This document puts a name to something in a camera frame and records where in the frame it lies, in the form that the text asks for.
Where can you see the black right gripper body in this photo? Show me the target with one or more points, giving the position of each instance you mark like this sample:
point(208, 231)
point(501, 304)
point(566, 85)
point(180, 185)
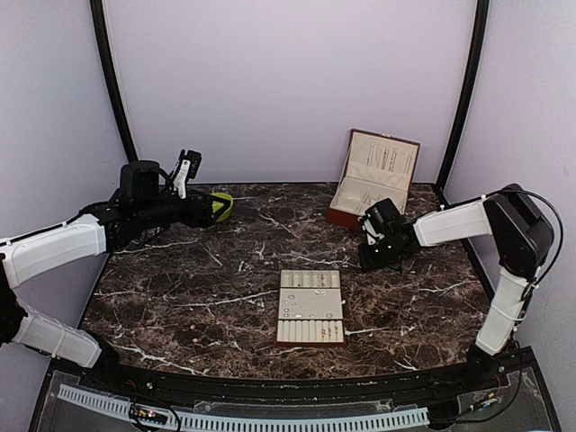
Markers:
point(385, 256)

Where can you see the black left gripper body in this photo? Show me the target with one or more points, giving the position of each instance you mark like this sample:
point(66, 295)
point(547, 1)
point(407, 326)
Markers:
point(191, 217)

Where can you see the beige jewelry tray insert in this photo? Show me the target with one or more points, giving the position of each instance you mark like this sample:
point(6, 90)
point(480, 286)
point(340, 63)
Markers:
point(310, 312)

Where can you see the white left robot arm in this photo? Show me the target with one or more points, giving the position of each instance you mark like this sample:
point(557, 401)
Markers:
point(147, 198)

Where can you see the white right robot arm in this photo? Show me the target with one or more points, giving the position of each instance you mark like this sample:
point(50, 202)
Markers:
point(528, 245)

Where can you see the red wooden jewelry box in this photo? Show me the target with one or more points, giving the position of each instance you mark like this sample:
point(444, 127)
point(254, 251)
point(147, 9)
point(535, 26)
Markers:
point(377, 167)

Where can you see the green plastic bowl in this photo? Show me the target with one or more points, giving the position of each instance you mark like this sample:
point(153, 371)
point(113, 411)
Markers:
point(225, 207)

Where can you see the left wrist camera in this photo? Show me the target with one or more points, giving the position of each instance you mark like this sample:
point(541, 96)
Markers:
point(186, 168)

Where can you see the black front table rail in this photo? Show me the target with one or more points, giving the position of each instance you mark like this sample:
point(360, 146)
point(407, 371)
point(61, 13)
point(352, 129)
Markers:
point(204, 368)

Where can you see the black right frame post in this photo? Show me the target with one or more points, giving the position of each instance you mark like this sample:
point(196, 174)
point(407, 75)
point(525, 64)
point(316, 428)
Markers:
point(466, 94)

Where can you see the black frame post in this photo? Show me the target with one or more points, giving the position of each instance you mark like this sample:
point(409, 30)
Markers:
point(466, 94)
point(111, 80)

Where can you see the white slotted cable duct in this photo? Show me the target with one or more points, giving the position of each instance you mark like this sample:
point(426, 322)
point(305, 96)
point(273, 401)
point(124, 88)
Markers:
point(216, 416)

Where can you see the black left frame post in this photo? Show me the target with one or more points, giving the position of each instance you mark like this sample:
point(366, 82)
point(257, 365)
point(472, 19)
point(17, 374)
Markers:
point(111, 80)

